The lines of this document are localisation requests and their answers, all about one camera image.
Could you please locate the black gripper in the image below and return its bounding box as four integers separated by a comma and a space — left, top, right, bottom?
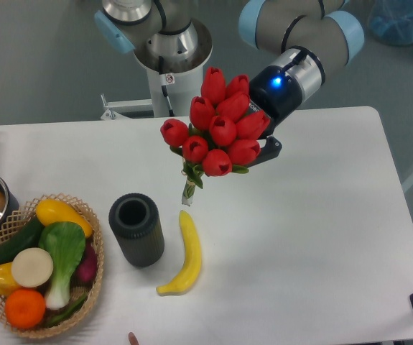
246, 65, 302, 167

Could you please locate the green bok choy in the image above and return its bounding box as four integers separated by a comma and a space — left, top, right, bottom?
39, 221, 85, 310

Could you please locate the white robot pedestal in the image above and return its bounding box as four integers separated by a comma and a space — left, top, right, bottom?
100, 18, 214, 121

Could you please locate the white round radish slice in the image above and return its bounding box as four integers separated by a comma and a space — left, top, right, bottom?
11, 247, 53, 288

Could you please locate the woven wicker basket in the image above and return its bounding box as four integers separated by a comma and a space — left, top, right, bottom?
0, 193, 104, 339

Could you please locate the blue plastic bag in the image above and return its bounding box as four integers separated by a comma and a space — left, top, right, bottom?
367, 1, 413, 46

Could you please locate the person fingertip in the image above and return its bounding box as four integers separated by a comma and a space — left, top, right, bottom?
128, 332, 139, 345

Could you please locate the yellow bell pepper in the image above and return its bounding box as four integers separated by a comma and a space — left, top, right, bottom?
0, 262, 21, 297

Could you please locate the dark grey ribbed vase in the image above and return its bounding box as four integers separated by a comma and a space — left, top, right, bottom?
108, 193, 164, 267

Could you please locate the purple sweet potato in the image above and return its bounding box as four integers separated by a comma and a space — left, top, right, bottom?
75, 242, 98, 284

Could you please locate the red tulip bouquet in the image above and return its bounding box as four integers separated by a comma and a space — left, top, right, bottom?
160, 67, 271, 206

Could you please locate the orange fruit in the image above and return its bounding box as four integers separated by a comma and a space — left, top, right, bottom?
4, 289, 46, 329

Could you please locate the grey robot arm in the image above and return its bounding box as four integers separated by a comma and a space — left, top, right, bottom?
94, 1, 364, 162

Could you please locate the yellow banana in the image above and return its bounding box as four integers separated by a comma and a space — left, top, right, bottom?
156, 211, 203, 296

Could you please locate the dark green cucumber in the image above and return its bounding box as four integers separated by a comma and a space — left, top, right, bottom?
0, 216, 45, 265

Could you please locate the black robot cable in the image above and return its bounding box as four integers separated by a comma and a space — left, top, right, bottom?
157, 55, 175, 117

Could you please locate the yellow squash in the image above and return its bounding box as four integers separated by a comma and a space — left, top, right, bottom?
35, 199, 93, 238

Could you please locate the green bean pod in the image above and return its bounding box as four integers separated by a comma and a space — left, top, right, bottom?
44, 294, 88, 328

